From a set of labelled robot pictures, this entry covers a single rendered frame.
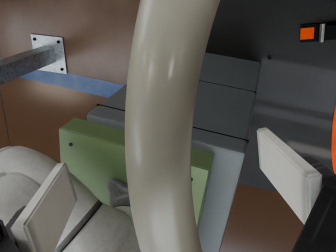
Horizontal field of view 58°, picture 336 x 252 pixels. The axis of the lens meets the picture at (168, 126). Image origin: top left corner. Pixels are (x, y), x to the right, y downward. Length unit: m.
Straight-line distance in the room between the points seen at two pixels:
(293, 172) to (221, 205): 0.63
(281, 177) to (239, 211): 1.68
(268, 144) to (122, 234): 0.46
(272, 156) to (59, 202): 0.13
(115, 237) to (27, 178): 0.19
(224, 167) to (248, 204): 1.11
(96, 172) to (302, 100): 1.02
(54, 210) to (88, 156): 0.56
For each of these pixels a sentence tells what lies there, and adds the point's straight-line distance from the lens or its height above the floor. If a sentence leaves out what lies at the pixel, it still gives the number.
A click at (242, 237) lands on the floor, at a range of 1.99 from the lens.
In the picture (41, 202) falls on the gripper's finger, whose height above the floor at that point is 1.30.
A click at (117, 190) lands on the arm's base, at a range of 0.73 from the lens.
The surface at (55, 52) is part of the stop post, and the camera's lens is 1.80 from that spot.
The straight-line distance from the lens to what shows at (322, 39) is 1.38.
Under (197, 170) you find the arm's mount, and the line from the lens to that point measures 0.65.
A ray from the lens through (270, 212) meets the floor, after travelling 1.84.
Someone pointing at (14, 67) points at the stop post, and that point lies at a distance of 1.58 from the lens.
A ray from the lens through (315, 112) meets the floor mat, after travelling 1.51.
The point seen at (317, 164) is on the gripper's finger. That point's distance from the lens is 0.18.
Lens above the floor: 1.39
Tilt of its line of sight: 58 degrees down
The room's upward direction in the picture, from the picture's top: 145 degrees counter-clockwise
